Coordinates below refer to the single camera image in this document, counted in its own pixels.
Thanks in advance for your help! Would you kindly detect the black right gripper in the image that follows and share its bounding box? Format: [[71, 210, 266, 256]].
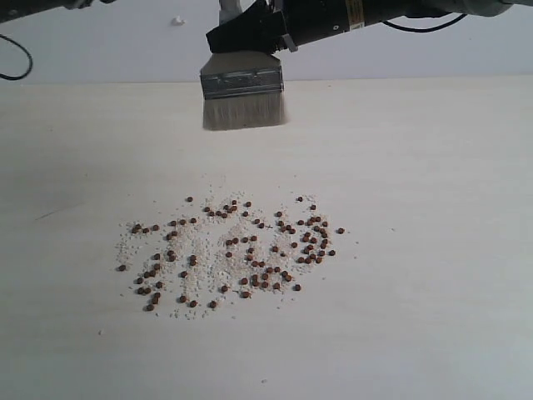
[[206, 0, 365, 53]]

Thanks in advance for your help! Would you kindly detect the white-handled paint brush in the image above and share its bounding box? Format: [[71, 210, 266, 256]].
[[200, 51, 286, 131]]

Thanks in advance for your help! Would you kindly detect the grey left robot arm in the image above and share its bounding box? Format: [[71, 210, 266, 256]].
[[0, 0, 94, 23]]

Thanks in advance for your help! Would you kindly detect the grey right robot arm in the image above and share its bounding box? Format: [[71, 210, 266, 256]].
[[206, 0, 515, 54]]

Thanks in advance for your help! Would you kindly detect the pile of brown beans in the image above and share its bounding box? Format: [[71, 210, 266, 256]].
[[111, 189, 349, 321]]

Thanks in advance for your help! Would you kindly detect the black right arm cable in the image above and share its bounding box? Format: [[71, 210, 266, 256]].
[[381, 12, 468, 33]]

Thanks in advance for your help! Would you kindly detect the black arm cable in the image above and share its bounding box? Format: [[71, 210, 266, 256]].
[[381, 12, 468, 33], [0, 33, 33, 81]]

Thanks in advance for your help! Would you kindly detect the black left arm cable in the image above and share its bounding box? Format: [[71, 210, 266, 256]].
[[0, 33, 33, 81]]

